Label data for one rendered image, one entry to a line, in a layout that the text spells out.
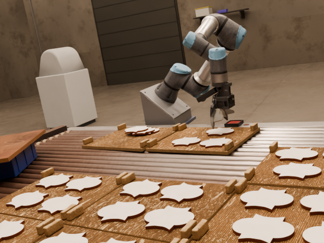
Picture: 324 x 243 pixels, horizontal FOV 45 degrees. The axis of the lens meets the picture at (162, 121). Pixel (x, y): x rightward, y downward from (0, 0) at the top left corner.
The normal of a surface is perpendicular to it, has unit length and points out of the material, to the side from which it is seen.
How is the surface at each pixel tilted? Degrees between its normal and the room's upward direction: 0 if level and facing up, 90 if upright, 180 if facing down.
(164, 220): 0
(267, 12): 90
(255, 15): 90
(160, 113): 90
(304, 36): 90
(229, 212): 0
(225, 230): 0
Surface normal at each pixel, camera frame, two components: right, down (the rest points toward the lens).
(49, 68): -0.48, 0.26
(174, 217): -0.16, -0.96
